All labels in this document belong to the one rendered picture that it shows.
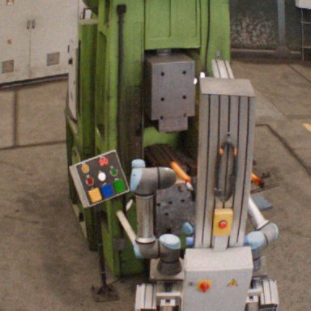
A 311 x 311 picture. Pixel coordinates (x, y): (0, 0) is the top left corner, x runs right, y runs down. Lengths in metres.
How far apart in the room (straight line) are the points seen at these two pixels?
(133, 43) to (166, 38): 0.23
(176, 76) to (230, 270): 1.65
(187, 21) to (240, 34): 6.55
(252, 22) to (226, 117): 8.05
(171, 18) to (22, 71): 5.55
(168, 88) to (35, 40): 5.39
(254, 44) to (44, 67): 3.86
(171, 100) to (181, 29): 0.52
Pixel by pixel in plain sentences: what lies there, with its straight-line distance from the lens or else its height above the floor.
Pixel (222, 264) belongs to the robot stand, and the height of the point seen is 1.23.
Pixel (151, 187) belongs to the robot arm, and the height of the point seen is 1.38.
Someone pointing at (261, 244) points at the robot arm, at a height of 1.02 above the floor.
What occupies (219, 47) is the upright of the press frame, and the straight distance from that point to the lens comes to 4.32.
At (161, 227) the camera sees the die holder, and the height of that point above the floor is 0.57.
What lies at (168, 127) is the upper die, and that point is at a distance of 4.21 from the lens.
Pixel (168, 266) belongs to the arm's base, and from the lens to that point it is 3.52.
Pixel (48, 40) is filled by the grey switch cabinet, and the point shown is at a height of 0.74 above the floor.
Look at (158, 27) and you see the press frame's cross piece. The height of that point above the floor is 2.00.
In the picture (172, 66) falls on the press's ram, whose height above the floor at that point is 1.73.
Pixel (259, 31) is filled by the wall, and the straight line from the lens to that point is 10.83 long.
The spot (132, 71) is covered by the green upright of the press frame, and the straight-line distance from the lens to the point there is 4.15.
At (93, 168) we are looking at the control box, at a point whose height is 1.14.
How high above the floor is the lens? 2.93
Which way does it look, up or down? 25 degrees down
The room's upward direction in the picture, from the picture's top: straight up
